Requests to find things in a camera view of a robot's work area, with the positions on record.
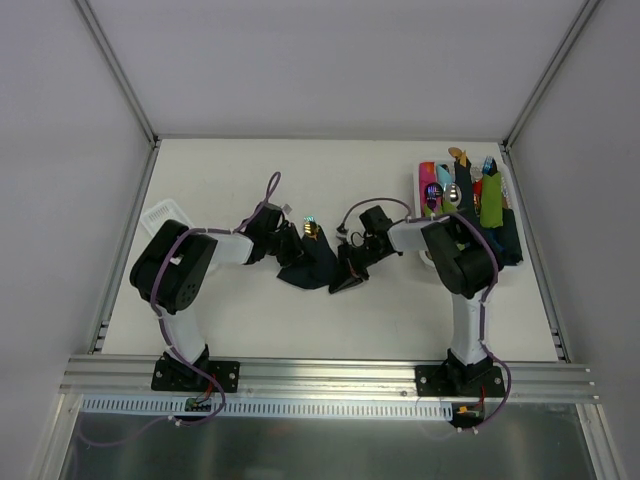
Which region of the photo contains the dark navy paper napkin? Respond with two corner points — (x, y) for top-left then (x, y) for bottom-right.
(277, 224), (338, 290)

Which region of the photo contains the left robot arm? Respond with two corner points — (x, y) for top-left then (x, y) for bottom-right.
(129, 203), (307, 391)

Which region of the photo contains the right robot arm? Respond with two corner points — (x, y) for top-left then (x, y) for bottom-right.
(329, 205), (503, 396)

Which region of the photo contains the pink napkin roll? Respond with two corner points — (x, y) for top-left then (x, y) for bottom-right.
(418, 161), (437, 204)

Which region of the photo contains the light blue napkin roll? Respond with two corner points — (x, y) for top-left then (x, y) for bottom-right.
(436, 164), (454, 191)

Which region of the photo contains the dark navy napkin roll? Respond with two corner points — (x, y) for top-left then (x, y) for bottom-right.
(454, 161), (475, 213)

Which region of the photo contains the tall green napkin roll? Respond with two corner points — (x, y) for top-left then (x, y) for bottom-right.
(480, 172), (503, 229)

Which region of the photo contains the black napkin roll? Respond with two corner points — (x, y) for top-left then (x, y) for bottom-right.
(497, 208), (523, 266)

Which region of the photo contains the iridescent spoon in bin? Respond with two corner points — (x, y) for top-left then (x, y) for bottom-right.
(424, 182), (443, 205)

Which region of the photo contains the silver spoon in bin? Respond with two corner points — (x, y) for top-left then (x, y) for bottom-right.
(443, 183), (462, 208)

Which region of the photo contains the large white storage bin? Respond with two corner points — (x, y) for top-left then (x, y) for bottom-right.
(413, 156), (523, 267)

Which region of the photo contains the blue fork in bin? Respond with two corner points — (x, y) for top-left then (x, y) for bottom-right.
(482, 156), (498, 176)

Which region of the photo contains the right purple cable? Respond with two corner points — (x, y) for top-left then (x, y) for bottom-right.
(338, 198), (512, 431)

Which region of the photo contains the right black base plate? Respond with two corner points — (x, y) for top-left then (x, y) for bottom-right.
(414, 364), (507, 398)

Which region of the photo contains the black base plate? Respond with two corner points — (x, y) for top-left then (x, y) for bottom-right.
(414, 364), (507, 398)
(151, 355), (240, 393)

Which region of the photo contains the white slotted cable duct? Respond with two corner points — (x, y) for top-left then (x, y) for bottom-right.
(79, 394), (453, 422)

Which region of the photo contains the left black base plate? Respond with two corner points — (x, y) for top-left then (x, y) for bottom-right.
(151, 355), (240, 393)

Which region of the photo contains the aluminium mounting rail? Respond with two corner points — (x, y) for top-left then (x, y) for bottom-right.
(59, 354), (601, 404)

